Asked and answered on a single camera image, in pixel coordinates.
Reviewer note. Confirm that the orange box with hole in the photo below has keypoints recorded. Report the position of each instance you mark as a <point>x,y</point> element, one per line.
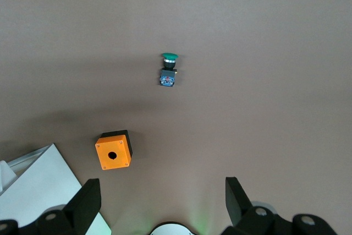
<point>112,152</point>

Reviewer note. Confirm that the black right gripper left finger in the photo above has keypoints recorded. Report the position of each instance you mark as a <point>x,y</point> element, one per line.
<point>71,215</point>

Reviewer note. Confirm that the green mushroom push button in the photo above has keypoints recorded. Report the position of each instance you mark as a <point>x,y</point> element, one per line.
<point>168,70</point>

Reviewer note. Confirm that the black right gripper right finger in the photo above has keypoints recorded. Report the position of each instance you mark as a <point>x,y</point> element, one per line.
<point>247,221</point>

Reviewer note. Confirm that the white drawer cabinet shell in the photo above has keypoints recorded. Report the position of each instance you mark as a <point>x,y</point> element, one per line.
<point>46,185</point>

